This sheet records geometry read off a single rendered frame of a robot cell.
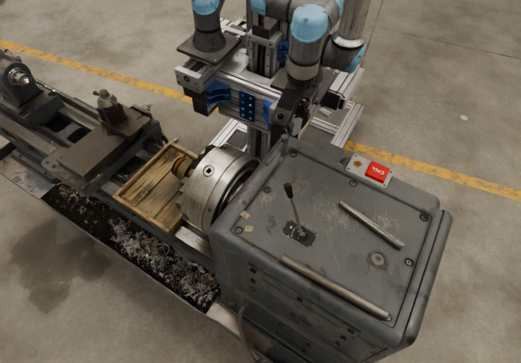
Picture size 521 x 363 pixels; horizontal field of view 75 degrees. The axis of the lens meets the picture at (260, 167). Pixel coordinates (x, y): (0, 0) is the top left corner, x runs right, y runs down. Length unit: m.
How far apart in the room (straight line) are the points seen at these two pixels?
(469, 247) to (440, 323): 0.59
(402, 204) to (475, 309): 1.55
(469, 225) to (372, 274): 1.92
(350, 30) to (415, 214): 0.65
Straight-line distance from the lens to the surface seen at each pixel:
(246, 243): 0.93
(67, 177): 1.63
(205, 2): 1.57
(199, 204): 1.09
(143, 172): 1.57
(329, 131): 2.63
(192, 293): 1.64
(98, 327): 2.31
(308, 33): 0.77
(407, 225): 1.05
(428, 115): 3.40
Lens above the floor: 2.10
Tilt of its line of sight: 53 degrees down
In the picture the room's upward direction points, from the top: 3 degrees clockwise
